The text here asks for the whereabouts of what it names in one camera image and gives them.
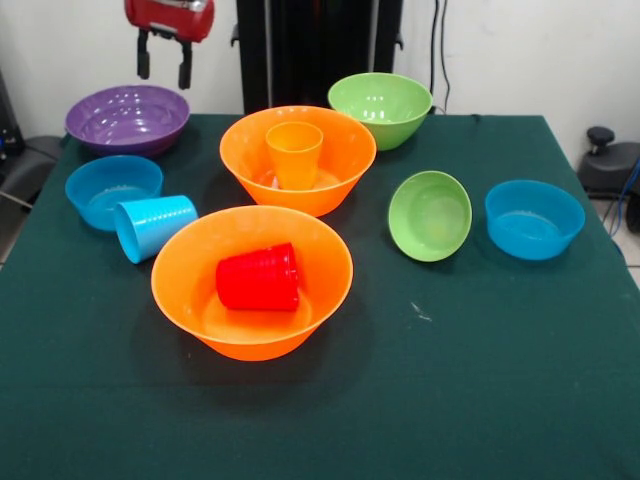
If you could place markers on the large orange bowl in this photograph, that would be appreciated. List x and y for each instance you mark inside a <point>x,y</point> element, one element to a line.
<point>345,155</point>
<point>180,280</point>

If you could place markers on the red cup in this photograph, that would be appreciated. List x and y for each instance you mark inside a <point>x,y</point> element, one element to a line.
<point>257,280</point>

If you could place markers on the purple bowl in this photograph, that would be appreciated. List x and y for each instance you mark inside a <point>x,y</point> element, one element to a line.
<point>127,120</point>

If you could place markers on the small green bowl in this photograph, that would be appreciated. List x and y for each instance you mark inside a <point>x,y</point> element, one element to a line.
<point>430,217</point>

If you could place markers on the orange cup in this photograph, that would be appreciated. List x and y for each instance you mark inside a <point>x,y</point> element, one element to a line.
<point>295,160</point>

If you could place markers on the black pedestal foot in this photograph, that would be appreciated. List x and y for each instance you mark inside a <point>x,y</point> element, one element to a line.
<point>612,165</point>
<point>30,165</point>

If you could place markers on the dark green table cloth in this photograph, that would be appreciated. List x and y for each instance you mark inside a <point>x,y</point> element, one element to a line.
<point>320,410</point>

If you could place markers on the large green bowl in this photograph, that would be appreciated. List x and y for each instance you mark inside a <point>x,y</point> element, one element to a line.
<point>382,107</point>

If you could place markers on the blue bowl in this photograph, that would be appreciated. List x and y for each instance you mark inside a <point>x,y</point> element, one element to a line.
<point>535,225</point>
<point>110,185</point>

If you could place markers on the blue cup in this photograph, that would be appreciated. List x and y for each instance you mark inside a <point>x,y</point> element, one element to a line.
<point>150,227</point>

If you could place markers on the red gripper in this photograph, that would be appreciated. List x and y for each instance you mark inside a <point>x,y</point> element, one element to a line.
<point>160,17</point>

